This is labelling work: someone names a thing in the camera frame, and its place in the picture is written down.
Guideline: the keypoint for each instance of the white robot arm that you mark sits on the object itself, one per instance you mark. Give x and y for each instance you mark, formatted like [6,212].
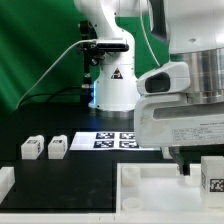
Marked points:
[194,32]

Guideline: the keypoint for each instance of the white obstacle block left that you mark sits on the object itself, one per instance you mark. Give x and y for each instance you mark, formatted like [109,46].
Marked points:
[7,180]

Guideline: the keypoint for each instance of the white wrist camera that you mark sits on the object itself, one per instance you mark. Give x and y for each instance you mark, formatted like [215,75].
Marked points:
[172,77]

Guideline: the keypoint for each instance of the black camera on stand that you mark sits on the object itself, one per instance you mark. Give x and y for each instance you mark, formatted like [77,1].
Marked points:
[94,51]

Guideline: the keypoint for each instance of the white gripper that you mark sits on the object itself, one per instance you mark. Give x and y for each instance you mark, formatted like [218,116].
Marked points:
[169,121]

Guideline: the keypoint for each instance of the white sheet with markers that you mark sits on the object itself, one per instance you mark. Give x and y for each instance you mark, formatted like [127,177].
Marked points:
[106,140]

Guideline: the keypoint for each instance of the white square tabletop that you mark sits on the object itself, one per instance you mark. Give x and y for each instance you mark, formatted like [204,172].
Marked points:
[159,187]

